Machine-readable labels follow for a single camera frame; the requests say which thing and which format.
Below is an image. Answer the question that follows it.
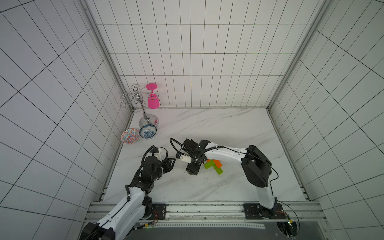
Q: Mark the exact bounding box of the green lego plate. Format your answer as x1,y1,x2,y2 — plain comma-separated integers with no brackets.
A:
213,165,224,175
204,160,216,169

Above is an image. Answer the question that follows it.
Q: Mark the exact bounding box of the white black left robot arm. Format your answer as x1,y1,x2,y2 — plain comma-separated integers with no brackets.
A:
79,146,176,240

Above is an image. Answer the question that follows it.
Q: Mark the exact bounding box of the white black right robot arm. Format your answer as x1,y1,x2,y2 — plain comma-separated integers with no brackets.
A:
170,138,278,219

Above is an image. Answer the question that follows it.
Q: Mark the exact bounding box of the blue floral ceramic bowl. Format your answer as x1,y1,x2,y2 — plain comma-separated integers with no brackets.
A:
139,124,157,139

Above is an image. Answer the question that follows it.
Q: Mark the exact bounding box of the orange patterned ceramic bowl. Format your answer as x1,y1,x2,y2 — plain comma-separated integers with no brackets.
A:
121,128,140,144

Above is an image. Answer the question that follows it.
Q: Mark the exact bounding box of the pink plastic wine glass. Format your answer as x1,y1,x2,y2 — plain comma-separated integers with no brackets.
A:
146,83,160,109

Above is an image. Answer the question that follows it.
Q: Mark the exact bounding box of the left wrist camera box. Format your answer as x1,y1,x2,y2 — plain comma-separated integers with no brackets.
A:
153,147,168,161

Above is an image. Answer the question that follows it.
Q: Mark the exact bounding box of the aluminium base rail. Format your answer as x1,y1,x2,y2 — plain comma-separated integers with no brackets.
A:
85,200,328,230

